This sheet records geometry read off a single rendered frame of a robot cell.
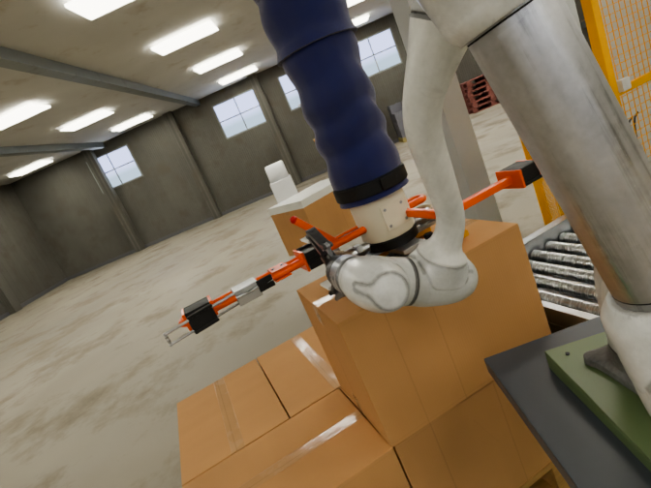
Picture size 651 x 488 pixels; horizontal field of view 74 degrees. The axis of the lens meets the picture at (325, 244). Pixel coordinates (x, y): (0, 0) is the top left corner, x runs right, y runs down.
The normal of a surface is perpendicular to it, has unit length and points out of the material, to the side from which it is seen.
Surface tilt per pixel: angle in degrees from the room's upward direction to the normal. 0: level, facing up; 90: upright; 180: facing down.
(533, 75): 94
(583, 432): 0
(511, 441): 90
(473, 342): 90
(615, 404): 4
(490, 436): 90
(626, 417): 4
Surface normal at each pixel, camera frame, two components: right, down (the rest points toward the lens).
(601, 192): -0.44, 0.47
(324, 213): 0.66, -0.08
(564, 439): -0.38, -0.89
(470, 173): 0.35, 0.10
